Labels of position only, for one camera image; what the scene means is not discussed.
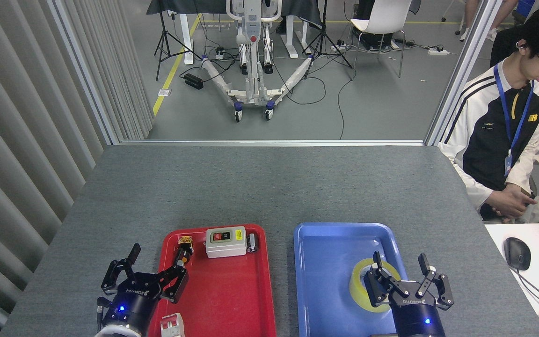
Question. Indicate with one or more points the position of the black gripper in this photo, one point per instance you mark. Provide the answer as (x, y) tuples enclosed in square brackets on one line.
[(417, 320), (136, 304)]

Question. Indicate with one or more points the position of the yellow tape roll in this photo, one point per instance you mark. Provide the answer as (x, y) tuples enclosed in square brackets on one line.
[(357, 288)]

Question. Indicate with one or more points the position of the person's right hand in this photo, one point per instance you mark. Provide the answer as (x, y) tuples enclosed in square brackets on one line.
[(503, 207)]

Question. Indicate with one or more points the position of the person's left hand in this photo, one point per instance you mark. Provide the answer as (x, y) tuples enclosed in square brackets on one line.
[(521, 193)]

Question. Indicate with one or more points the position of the yellow push button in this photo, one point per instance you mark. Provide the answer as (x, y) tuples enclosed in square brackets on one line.
[(184, 252)]

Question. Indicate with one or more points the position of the white red block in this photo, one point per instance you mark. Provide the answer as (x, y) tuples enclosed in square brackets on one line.
[(172, 326)]

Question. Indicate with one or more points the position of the blue plastic tray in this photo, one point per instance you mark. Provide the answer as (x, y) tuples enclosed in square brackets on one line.
[(325, 281)]

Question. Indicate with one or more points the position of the red plastic tray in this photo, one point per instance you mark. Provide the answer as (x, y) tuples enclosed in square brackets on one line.
[(232, 299)]

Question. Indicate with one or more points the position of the black computer mouse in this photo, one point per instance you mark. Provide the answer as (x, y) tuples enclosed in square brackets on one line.
[(517, 252)]

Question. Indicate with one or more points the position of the seated person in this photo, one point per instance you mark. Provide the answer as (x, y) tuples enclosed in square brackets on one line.
[(494, 140)]

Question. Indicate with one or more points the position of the floor outlet plate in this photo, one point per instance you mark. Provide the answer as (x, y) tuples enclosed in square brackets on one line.
[(164, 92)]

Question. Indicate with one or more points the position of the black power brick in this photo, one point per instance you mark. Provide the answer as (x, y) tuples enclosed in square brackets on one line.
[(193, 81)]

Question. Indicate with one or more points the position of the white stand on wheels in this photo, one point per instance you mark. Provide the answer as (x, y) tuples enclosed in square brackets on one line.
[(253, 89)]

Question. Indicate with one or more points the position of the black tripod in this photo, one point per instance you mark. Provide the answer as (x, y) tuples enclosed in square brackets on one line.
[(324, 42), (164, 47)]

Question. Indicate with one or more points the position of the white power strip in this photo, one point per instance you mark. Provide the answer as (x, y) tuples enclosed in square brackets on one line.
[(438, 51)]

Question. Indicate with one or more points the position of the white chair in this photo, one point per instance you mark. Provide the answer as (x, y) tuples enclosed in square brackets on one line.
[(382, 18)]

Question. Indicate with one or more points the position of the person's legs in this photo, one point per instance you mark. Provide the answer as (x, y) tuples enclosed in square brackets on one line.
[(469, 18)]

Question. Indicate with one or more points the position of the grey switch box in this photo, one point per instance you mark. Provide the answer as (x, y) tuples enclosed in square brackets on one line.
[(225, 243)]

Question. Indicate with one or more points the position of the small black silver switch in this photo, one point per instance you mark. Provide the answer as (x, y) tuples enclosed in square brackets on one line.
[(251, 242)]

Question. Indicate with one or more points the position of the silver frame rail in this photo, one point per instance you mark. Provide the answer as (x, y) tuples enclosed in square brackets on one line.
[(269, 142)]

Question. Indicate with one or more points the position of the silver frame post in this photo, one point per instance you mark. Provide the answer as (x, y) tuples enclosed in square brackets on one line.
[(461, 70)]

